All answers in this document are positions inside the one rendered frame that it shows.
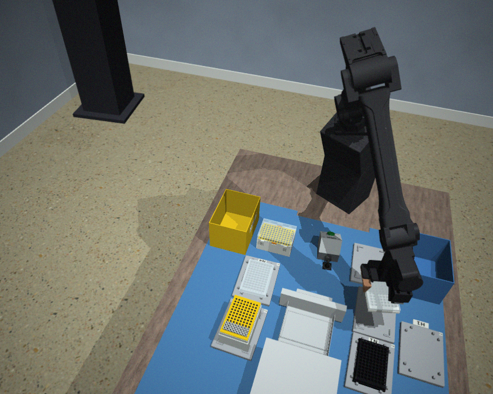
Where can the yellow open-top bin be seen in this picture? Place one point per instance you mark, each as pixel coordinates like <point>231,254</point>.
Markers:
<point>234,220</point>

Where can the blue bench mat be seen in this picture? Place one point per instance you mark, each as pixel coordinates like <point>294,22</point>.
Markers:
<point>184,361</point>

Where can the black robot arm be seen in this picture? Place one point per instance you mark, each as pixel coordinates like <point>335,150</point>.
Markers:
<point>365,111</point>

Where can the white label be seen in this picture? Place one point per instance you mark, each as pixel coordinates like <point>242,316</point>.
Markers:
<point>420,323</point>

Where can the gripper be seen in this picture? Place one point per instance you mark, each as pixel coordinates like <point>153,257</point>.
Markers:
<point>369,273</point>

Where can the blue open-top bin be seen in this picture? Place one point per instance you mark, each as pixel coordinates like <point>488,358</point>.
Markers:
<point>433,258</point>

